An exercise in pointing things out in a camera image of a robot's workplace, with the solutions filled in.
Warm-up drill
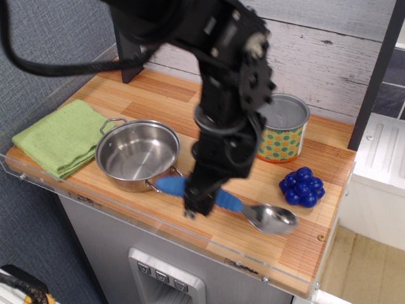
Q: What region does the grey toy fridge cabinet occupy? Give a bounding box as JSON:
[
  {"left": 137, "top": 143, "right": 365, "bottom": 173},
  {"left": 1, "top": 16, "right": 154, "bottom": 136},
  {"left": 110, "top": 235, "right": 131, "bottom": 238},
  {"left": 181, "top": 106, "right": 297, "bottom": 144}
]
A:
[{"left": 60, "top": 196, "right": 293, "bottom": 303}]

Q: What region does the yellow object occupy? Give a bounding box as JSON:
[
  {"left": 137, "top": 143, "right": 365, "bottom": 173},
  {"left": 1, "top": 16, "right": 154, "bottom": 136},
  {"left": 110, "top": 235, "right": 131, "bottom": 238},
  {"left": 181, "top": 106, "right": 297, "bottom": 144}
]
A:
[{"left": 46, "top": 293, "right": 58, "bottom": 304}]

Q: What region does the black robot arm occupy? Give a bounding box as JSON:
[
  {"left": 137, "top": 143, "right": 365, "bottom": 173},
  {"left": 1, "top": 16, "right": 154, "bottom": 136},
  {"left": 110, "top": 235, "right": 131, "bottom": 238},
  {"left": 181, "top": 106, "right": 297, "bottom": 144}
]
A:
[{"left": 109, "top": 1, "right": 275, "bottom": 215}]

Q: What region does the blue handled metal spoon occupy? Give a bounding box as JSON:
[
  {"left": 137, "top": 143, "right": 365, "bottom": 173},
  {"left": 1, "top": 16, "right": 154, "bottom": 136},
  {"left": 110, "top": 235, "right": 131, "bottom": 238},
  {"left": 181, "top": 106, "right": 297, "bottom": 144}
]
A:
[{"left": 156, "top": 176, "right": 299, "bottom": 235}]

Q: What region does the white toy sink unit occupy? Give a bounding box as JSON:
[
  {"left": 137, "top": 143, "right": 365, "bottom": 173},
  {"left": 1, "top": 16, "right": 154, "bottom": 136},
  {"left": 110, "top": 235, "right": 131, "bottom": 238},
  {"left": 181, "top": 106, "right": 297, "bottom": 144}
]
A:
[{"left": 339, "top": 114, "right": 404, "bottom": 250}]

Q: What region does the stainless steel pot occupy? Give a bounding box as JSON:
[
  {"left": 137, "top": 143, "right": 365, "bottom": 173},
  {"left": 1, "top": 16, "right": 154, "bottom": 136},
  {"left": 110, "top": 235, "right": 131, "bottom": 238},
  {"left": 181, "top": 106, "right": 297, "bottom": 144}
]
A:
[{"left": 95, "top": 118, "right": 182, "bottom": 193}]

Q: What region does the black braided cable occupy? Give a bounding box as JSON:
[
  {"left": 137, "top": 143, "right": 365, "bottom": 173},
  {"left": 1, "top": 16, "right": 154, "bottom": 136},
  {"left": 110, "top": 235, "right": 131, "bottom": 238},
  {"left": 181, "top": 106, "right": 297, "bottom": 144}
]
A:
[{"left": 0, "top": 0, "right": 159, "bottom": 77}]

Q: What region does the dark grey right post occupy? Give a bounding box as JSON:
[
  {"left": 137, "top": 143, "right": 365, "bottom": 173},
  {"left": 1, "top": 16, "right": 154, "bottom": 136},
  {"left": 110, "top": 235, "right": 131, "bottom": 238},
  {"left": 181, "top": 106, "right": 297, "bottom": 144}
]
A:
[{"left": 347, "top": 0, "right": 404, "bottom": 151}]

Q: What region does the blue plastic berry toy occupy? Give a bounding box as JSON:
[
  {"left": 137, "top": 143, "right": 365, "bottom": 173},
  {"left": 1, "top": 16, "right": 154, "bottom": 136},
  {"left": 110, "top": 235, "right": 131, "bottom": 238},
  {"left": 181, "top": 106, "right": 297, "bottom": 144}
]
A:
[{"left": 278, "top": 167, "right": 325, "bottom": 208}]

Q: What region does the clear acrylic edge guard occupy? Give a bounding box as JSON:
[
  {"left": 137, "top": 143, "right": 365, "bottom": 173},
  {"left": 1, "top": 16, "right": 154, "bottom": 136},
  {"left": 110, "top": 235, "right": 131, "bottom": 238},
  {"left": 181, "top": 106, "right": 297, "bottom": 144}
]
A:
[{"left": 2, "top": 148, "right": 354, "bottom": 298}]

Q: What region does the patterned tin can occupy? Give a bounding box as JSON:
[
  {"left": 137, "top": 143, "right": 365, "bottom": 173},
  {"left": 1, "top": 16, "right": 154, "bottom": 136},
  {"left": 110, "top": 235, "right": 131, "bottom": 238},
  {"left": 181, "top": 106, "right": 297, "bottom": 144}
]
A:
[{"left": 257, "top": 93, "right": 310, "bottom": 163}]

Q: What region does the green folded cloth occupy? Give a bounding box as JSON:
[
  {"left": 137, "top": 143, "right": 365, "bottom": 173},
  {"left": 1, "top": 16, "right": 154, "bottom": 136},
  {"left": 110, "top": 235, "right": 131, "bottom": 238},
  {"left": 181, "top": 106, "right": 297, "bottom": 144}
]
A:
[{"left": 12, "top": 99, "right": 115, "bottom": 179}]

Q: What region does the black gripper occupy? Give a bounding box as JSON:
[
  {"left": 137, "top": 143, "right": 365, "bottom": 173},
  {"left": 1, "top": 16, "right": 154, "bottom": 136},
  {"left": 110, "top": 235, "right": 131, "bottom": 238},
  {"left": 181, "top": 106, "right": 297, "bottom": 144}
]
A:
[{"left": 183, "top": 126, "right": 263, "bottom": 220}]

